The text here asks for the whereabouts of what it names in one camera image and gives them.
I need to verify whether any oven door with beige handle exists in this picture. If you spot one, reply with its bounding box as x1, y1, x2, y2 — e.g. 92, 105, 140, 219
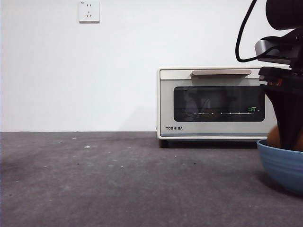
160, 68, 277, 137

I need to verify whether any brown potato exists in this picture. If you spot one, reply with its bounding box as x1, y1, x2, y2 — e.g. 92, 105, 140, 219
268, 126, 303, 152

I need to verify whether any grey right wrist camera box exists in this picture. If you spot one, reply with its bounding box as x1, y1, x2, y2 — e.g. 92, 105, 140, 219
254, 36, 303, 65

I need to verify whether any cream Toshiba toaster oven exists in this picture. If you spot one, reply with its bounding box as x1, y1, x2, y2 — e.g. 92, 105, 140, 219
156, 66, 278, 149

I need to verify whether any blue ribbed bowl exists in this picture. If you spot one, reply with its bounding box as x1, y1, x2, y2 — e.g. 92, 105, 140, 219
257, 139, 303, 196

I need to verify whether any white wall socket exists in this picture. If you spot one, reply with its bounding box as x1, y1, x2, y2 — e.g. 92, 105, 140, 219
79, 0, 100, 24

